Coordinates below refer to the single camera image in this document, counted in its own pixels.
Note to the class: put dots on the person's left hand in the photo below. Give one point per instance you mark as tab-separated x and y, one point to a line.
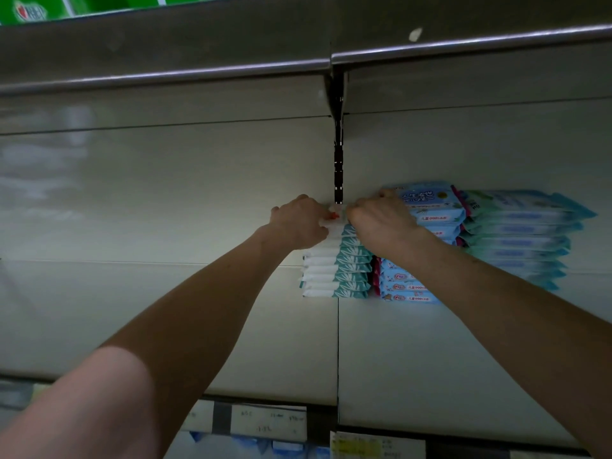
298	222

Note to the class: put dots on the stack of white green packets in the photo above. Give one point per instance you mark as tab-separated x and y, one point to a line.
335	272

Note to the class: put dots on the blue packaged goods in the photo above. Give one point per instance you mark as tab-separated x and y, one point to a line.
258	449

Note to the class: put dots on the person's left forearm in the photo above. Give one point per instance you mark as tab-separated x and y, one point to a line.
143	368

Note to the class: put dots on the stack of blue green packets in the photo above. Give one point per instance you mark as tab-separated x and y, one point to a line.
521	224

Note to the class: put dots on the person's right hand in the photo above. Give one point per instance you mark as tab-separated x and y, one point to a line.
382	224

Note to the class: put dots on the wipes packet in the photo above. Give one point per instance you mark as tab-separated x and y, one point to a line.
337	222

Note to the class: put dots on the metal store shelving unit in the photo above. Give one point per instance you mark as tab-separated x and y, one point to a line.
143	186

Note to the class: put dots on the person's right forearm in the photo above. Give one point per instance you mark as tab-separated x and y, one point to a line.
526	320

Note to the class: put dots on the stack of blue red packets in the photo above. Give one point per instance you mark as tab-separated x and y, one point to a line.
430	201

